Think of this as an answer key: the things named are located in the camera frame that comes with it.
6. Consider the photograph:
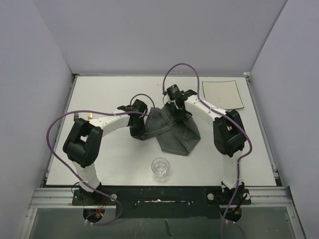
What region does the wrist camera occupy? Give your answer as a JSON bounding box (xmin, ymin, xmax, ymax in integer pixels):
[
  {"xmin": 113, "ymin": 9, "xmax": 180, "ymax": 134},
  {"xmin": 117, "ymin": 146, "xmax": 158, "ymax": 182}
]
[
  {"xmin": 117, "ymin": 99, "xmax": 148, "ymax": 114},
  {"xmin": 165, "ymin": 84, "xmax": 184, "ymax": 101}
]

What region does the grey cloth placemat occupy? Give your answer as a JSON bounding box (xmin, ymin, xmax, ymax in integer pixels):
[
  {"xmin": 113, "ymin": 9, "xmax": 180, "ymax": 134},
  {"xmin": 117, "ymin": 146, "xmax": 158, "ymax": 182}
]
[{"xmin": 142, "ymin": 107, "xmax": 201, "ymax": 156}]

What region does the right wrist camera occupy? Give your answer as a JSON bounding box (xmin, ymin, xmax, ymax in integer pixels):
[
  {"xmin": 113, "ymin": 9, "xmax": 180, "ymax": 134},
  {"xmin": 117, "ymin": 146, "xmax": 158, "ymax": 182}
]
[{"xmin": 165, "ymin": 84, "xmax": 184, "ymax": 101}]

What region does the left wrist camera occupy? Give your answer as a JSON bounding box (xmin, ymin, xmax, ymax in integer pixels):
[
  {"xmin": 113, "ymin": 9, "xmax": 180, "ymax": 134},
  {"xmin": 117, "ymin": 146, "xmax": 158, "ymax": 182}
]
[{"xmin": 117, "ymin": 99, "xmax": 148, "ymax": 114}]

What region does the clear plastic cup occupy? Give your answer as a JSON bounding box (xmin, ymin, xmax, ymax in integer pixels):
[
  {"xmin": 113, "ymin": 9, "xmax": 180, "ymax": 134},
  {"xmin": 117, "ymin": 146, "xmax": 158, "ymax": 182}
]
[{"xmin": 151, "ymin": 157, "xmax": 170, "ymax": 183}]

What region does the white rectangular plate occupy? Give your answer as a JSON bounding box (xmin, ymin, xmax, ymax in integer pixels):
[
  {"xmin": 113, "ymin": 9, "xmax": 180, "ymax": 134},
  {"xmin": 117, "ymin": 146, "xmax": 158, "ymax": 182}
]
[{"xmin": 202, "ymin": 80, "xmax": 244, "ymax": 110}]

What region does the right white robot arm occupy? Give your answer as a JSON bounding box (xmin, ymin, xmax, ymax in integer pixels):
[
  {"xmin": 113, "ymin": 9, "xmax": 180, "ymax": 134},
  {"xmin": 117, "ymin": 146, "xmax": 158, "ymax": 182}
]
[{"xmin": 163, "ymin": 85, "xmax": 246, "ymax": 204}]

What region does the aluminium frame rail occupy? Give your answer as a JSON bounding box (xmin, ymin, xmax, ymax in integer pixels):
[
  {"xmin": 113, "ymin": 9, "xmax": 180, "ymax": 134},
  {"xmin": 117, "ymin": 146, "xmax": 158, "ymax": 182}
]
[{"xmin": 29, "ymin": 186, "xmax": 292, "ymax": 208}]

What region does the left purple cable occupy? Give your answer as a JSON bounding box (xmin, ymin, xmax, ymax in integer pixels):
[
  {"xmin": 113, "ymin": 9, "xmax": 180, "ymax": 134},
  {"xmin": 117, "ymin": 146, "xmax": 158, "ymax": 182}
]
[{"xmin": 47, "ymin": 93, "xmax": 155, "ymax": 227}]

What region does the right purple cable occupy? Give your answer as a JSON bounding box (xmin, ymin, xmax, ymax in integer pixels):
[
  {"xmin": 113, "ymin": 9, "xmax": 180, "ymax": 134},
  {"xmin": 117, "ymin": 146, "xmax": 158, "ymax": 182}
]
[{"xmin": 161, "ymin": 63, "xmax": 252, "ymax": 239}]

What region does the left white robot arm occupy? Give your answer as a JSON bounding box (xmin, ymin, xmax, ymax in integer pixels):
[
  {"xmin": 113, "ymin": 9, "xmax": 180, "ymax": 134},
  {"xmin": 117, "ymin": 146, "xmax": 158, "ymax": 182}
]
[{"xmin": 63, "ymin": 114, "xmax": 145, "ymax": 205}]

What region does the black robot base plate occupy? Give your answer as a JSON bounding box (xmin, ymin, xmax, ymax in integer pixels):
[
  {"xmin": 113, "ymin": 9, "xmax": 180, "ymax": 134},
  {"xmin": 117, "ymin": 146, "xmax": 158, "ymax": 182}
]
[{"xmin": 72, "ymin": 186, "xmax": 251, "ymax": 223}]

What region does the purple cable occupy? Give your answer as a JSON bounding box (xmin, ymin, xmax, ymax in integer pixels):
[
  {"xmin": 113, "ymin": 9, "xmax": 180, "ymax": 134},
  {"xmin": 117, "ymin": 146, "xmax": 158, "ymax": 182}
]
[
  {"xmin": 161, "ymin": 63, "xmax": 252, "ymax": 239},
  {"xmin": 47, "ymin": 93, "xmax": 155, "ymax": 227}
]

